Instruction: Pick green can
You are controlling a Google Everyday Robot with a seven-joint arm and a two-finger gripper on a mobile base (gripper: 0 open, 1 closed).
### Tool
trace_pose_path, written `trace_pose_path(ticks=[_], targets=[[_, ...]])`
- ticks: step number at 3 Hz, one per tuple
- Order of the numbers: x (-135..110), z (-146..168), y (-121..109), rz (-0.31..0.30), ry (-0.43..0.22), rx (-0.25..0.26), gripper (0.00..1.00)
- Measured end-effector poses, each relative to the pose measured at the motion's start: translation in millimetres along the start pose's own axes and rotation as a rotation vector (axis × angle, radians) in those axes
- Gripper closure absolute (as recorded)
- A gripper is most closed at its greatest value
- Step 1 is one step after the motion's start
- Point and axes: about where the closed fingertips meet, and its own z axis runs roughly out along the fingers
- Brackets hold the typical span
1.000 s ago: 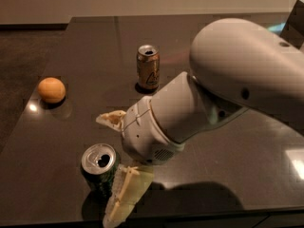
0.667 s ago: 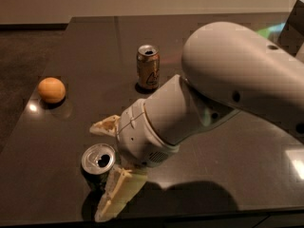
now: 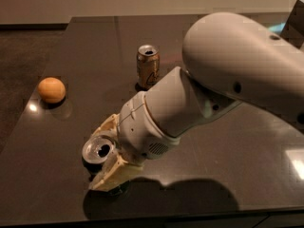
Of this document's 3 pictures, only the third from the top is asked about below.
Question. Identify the gold soda can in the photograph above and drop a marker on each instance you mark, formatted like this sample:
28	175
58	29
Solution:
148	65

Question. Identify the orange ball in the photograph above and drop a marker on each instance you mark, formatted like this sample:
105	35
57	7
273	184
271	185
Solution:
51	90

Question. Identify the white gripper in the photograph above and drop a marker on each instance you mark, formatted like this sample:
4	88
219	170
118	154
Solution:
137	131

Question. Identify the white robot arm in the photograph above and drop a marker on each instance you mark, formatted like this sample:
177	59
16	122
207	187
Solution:
228	59

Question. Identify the green soda can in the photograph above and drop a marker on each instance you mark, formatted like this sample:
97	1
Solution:
94	154

